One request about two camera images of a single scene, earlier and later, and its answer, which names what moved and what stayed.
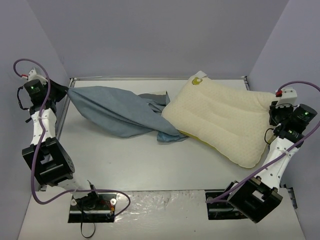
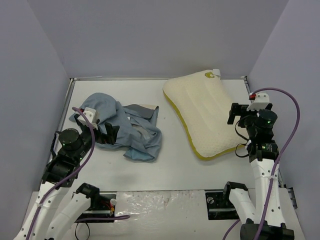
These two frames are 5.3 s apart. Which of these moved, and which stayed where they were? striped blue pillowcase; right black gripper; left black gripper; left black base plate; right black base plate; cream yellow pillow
Moved: striped blue pillowcase; left black gripper; right black gripper; cream yellow pillow
Stayed: right black base plate; left black base plate
